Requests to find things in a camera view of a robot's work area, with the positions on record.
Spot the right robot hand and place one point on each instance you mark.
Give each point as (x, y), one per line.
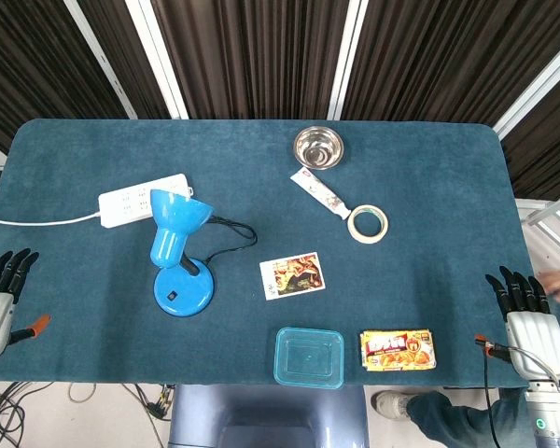
(534, 336)

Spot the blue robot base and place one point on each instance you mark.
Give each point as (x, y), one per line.
(268, 417)

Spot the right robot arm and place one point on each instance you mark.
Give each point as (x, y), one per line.
(553, 415)

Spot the blue desk lamp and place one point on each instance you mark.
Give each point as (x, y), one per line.
(179, 252)

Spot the person's blue trouser leg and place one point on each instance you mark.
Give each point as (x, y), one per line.
(466, 417)

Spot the yellow snack box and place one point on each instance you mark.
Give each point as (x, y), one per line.
(398, 350)

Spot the person's white shoe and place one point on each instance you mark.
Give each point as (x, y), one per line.
(393, 404)

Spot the white power strip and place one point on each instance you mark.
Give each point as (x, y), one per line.
(137, 200)

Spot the masking tape roll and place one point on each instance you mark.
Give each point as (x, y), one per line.
(368, 224)

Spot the clear blue plastic container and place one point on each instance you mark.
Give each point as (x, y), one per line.
(309, 357)

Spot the printed picture card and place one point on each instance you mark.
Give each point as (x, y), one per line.
(291, 275)

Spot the white toothpaste tube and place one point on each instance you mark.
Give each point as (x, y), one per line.
(319, 192)

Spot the blue table cloth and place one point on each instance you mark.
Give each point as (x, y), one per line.
(270, 224)

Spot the stainless steel bowl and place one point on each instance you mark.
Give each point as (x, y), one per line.
(318, 147)

